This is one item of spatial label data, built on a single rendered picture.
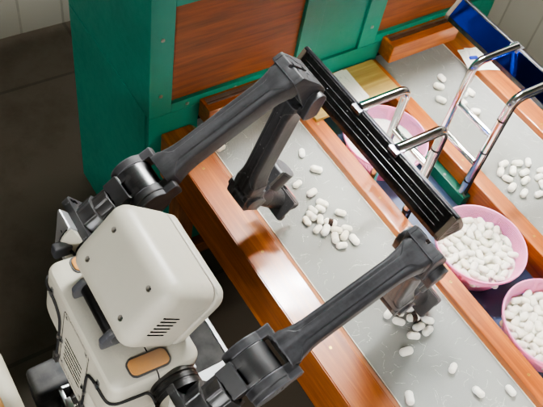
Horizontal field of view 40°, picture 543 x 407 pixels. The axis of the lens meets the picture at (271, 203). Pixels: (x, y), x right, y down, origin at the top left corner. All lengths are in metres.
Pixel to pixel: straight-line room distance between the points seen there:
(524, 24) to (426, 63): 1.36
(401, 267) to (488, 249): 0.90
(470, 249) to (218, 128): 1.00
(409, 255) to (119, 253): 0.49
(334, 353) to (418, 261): 0.59
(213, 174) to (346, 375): 0.68
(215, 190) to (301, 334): 0.88
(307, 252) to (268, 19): 0.65
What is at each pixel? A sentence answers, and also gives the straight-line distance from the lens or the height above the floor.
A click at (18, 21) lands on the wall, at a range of 3.64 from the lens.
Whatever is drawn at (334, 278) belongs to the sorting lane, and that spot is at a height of 0.74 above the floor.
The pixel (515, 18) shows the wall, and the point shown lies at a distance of 3.98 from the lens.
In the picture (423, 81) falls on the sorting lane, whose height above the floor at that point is 0.74.
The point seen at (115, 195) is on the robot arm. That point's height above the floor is 1.25.
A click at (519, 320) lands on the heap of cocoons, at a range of 2.10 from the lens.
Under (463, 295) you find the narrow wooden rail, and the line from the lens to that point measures 2.04.
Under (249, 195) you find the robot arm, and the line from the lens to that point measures 1.74.
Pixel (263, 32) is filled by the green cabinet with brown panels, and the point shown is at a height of 1.02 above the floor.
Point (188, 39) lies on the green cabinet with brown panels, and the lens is 2.00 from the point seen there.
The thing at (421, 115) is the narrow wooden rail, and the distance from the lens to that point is 2.42.
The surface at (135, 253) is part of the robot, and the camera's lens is 1.20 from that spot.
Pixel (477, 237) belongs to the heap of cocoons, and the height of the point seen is 0.74.
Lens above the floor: 2.39
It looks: 52 degrees down
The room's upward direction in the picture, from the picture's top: 13 degrees clockwise
